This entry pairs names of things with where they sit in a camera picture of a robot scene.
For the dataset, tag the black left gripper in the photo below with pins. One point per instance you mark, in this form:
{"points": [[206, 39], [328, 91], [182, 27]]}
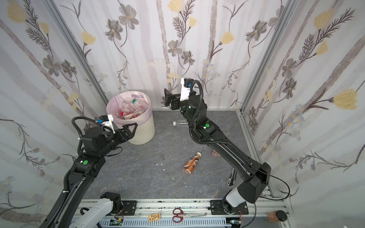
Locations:
{"points": [[120, 134]]}

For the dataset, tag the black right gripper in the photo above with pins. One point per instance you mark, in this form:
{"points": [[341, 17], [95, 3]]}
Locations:
{"points": [[175, 100]]}

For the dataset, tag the clear green-cap bottle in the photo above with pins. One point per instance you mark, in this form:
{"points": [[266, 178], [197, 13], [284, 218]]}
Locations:
{"points": [[139, 104]]}

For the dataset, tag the yellow red label bottle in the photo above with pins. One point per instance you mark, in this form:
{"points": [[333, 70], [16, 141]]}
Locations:
{"points": [[128, 116]]}

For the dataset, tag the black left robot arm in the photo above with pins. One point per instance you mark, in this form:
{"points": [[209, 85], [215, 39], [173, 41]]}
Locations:
{"points": [[76, 181]]}

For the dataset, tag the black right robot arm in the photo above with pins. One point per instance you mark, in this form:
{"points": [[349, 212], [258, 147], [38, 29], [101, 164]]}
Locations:
{"points": [[255, 175]]}

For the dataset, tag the cream waste bin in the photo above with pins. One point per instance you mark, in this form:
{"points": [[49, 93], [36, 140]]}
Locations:
{"points": [[143, 134]]}

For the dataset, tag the brown coffee drink bottle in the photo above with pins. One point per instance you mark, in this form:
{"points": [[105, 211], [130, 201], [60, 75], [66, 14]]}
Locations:
{"points": [[190, 166]]}

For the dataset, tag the small brown tea bottle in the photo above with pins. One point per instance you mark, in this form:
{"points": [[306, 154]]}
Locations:
{"points": [[215, 154]]}

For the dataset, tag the small yellow tag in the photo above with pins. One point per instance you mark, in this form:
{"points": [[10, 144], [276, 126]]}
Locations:
{"points": [[154, 217]]}

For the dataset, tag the amber jar black lid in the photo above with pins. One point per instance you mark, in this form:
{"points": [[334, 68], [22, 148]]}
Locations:
{"points": [[277, 216]]}

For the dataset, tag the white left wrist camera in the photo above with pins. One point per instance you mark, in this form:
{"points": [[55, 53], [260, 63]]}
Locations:
{"points": [[106, 121]]}

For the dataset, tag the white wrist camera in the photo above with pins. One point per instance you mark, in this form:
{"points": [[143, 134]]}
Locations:
{"points": [[186, 87], [106, 121]]}

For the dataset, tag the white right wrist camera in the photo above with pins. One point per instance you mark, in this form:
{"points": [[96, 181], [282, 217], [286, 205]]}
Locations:
{"points": [[186, 87]]}

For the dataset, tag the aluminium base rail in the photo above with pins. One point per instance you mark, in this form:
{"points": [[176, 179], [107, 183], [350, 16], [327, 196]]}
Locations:
{"points": [[247, 215]]}

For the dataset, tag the red handled scissors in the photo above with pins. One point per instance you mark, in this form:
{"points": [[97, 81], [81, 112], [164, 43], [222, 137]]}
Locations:
{"points": [[179, 215]]}

